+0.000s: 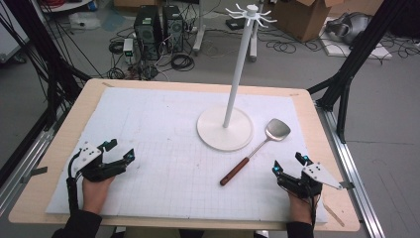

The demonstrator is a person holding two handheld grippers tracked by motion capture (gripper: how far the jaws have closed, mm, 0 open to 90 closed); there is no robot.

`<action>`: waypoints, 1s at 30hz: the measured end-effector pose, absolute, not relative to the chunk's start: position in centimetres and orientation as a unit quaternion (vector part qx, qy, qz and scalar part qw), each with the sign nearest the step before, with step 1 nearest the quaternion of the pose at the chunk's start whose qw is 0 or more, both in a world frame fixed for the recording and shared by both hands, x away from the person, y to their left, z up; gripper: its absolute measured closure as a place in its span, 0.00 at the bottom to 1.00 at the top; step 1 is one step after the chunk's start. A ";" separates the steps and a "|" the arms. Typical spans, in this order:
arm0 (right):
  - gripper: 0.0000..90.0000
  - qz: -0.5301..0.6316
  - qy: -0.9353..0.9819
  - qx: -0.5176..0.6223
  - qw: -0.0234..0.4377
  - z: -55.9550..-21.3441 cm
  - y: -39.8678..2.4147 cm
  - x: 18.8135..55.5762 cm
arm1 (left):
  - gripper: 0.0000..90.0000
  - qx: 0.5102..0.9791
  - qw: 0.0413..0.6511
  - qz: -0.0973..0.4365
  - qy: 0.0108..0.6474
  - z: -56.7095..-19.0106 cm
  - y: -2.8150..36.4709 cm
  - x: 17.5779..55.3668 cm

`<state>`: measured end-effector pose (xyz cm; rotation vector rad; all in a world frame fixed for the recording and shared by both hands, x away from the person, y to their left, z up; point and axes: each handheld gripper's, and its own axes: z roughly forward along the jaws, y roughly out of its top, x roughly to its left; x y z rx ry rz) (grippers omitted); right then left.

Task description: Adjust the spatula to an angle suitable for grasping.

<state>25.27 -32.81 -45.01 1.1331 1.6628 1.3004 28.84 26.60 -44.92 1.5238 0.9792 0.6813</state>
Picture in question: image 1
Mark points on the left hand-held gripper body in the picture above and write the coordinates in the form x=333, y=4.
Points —
x=90, y=165

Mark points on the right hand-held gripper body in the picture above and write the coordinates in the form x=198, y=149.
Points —
x=312, y=180

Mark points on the person's left hand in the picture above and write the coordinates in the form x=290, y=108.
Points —
x=96, y=195

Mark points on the person's right hand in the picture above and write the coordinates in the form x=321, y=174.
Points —
x=301, y=210

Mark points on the white gridded mat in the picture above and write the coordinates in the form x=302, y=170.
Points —
x=165, y=152

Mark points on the thin wooden stick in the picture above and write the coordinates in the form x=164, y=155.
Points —
x=334, y=214

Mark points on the white hook rack stand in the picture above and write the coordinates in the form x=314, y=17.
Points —
x=236, y=82

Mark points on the small white electronic box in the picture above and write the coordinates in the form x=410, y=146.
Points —
x=128, y=47

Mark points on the black computer tower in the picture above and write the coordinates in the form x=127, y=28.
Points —
x=173, y=28
x=148, y=31

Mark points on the white stand leg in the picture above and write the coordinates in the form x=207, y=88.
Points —
x=253, y=46
x=199, y=33

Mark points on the white foam board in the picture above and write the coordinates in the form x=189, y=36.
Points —
x=376, y=51

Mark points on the grey padded bag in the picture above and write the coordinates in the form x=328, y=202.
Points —
x=350, y=27

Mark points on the brown cardboard box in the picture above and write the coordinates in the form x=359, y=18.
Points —
x=302, y=18

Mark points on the small black box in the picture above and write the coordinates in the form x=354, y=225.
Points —
x=235, y=23

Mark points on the small grey metal bracket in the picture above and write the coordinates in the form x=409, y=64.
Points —
x=34, y=172
x=347, y=185

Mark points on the aluminium rail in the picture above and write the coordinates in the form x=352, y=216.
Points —
x=355, y=178
x=24, y=165

